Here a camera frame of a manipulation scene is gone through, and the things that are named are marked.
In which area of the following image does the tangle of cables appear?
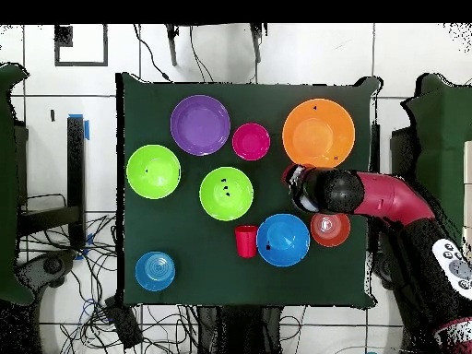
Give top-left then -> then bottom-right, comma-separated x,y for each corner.
21,193 -> 124,354

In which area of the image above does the black metal beam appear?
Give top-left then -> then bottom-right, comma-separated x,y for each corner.
369,123 -> 382,172

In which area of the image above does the small pink-red bowl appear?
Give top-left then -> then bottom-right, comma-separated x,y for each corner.
231,122 -> 272,162

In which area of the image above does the small light blue bowl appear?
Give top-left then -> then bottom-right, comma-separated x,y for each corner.
135,251 -> 177,293

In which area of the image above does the large yellow-orange bowl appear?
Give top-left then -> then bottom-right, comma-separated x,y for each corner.
281,98 -> 357,170

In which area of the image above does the small orange bowl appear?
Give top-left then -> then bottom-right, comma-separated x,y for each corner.
310,211 -> 352,248

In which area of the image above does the dark green table cloth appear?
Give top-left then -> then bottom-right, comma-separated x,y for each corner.
115,71 -> 381,309

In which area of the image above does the black stand leg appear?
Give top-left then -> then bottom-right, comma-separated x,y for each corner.
164,23 -> 179,67
249,23 -> 268,64

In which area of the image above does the black metal frame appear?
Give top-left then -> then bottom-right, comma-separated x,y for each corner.
17,115 -> 88,253

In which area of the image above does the green cloth side table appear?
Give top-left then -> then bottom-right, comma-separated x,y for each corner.
0,62 -> 36,307
399,72 -> 472,244

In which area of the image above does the black square frame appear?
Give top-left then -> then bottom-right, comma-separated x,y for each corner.
53,23 -> 109,68

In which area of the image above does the black power strip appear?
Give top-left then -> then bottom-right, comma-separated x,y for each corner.
104,296 -> 144,349

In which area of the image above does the green bowl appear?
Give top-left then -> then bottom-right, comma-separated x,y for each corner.
125,144 -> 183,201
198,166 -> 254,222

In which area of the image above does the red cup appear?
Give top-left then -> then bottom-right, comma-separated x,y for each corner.
234,225 -> 260,259

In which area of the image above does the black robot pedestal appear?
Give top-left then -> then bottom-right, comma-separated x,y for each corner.
196,304 -> 286,354

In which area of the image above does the purple bowl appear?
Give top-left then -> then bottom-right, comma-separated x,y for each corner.
170,94 -> 231,157

